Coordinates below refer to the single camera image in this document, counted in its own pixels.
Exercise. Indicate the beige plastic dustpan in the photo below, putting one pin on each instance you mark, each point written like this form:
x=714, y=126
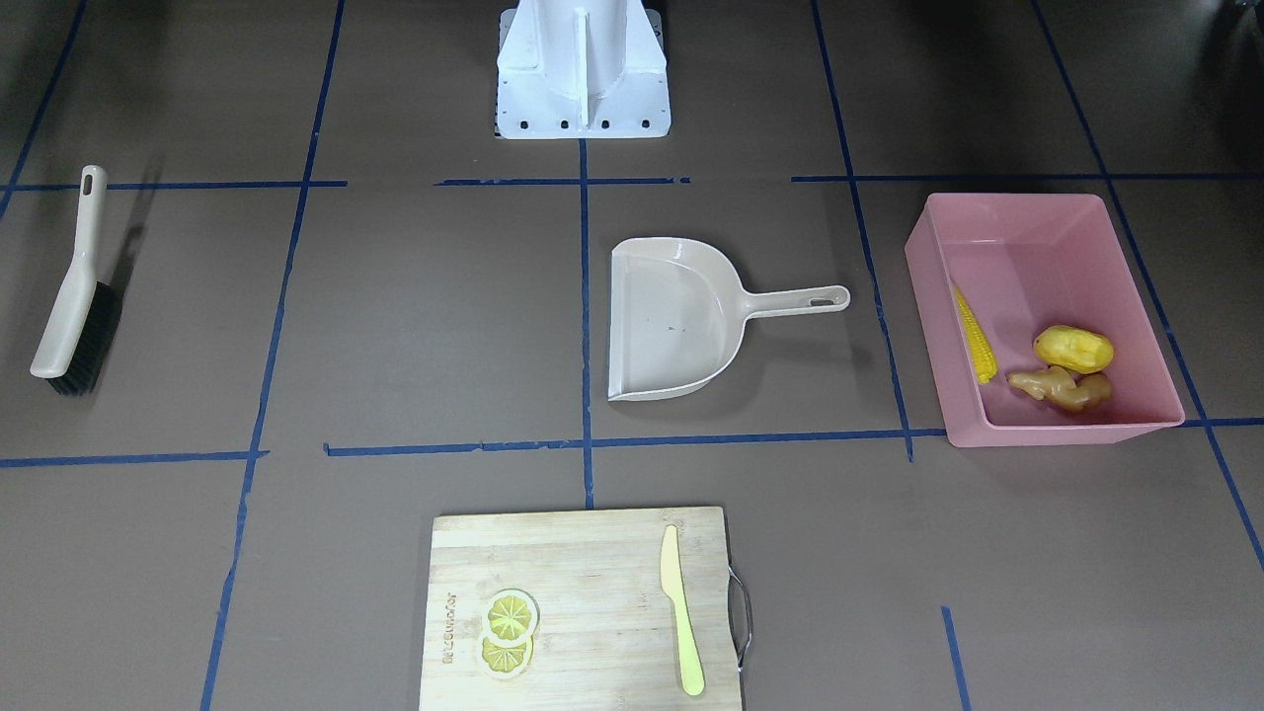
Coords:
x=678, y=314

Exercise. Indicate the yellow corn cob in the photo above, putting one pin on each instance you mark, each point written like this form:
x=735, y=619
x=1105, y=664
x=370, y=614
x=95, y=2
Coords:
x=983, y=357

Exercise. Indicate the brown toy ginger root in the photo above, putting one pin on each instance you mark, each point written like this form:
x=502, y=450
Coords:
x=1058, y=386

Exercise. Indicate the wooden hand brush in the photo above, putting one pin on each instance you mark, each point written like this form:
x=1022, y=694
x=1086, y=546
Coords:
x=72, y=350

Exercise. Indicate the pink plastic bin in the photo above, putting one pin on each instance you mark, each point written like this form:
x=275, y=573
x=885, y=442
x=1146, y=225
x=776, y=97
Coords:
x=1025, y=263

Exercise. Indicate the yellow plastic knife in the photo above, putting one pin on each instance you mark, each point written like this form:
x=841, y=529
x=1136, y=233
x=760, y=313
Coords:
x=691, y=674

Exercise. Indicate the bamboo cutting board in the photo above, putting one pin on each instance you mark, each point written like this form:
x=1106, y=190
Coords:
x=605, y=640

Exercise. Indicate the lemon slice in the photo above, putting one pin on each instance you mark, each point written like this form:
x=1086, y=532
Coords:
x=504, y=661
x=510, y=618

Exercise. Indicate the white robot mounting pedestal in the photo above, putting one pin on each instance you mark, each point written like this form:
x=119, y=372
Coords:
x=582, y=70

